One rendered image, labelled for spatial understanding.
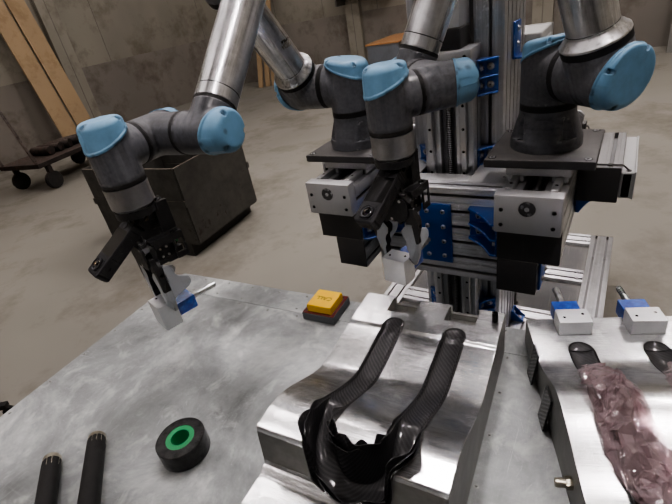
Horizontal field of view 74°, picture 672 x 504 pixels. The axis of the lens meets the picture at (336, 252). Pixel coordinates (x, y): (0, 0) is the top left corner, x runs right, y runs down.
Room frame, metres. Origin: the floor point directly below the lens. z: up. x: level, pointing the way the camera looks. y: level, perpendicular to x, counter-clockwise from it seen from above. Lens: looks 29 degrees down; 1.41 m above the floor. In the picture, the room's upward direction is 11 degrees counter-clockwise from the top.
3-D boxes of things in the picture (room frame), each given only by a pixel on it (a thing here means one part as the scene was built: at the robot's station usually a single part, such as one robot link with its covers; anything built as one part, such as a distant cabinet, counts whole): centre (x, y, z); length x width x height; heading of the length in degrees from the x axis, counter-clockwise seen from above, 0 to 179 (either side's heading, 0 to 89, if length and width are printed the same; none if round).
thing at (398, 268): (0.77, -0.15, 0.93); 0.13 x 0.05 x 0.05; 135
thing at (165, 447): (0.51, 0.31, 0.82); 0.08 x 0.08 x 0.04
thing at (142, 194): (0.76, 0.34, 1.17); 0.08 x 0.08 x 0.05
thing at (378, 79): (0.75, -0.14, 1.25); 0.09 x 0.08 x 0.11; 101
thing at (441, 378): (0.46, -0.04, 0.92); 0.35 x 0.16 x 0.09; 148
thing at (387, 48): (8.34, -1.73, 0.32); 1.19 x 0.61 x 0.65; 144
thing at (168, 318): (0.77, 0.32, 0.93); 0.13 x 0.05 x 0.05; 128
